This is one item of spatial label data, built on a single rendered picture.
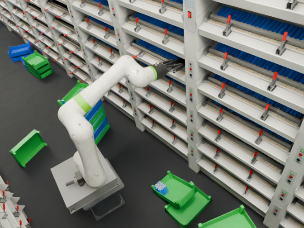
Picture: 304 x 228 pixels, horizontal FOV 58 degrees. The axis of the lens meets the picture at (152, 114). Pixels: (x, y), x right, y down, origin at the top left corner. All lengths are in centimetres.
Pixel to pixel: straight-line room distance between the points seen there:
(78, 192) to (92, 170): 38
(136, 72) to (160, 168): 114
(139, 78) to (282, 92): 71
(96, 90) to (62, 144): 139
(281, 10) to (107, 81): 91
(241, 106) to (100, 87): 78
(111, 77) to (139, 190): 110
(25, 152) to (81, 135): 150
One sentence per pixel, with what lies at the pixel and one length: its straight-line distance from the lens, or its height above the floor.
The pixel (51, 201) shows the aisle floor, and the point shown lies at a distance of 250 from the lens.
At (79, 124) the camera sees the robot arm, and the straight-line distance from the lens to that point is 144.
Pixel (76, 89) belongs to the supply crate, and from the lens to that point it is 258.
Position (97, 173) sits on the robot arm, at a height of 65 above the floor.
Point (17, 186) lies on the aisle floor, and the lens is 274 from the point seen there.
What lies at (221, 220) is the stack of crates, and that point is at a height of 32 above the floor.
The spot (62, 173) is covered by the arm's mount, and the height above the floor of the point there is 37.
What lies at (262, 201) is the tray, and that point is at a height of 16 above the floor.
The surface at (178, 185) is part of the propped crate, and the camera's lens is 225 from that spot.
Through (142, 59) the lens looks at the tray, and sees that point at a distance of 198.
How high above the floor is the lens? 198
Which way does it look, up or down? 44 degrees down
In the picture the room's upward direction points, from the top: 9 degrees counter-clockwise
